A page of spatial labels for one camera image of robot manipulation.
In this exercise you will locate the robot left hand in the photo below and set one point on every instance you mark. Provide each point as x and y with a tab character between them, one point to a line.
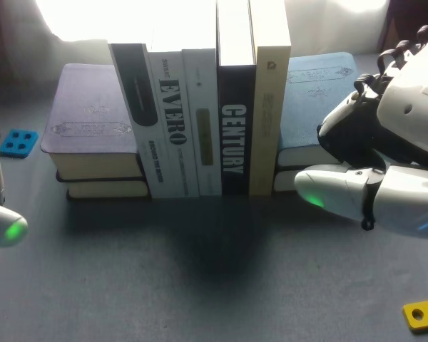
0	228

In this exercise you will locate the blue square four-hole block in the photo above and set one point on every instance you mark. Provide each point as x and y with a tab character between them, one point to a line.
18	144

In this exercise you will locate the dark cover book cream pages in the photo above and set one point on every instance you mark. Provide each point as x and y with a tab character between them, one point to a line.
107	189
283	181

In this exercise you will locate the grey table cloth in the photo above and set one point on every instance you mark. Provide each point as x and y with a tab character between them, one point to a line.
128	292

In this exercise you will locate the purple hardcover book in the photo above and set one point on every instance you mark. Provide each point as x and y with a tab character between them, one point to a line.
89	107

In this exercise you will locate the white book bold black lettering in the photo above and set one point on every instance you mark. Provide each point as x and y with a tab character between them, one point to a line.
180	160

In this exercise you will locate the white curtain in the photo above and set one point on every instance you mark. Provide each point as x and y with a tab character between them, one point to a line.
32	35

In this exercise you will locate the pale grey book gold label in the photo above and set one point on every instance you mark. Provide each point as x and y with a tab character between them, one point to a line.
205	89

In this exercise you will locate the light blue hardcover book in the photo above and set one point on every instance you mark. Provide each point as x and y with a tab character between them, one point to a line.
306	114

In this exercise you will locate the yellow two-hole block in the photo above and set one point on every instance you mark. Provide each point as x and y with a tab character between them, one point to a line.
424	315

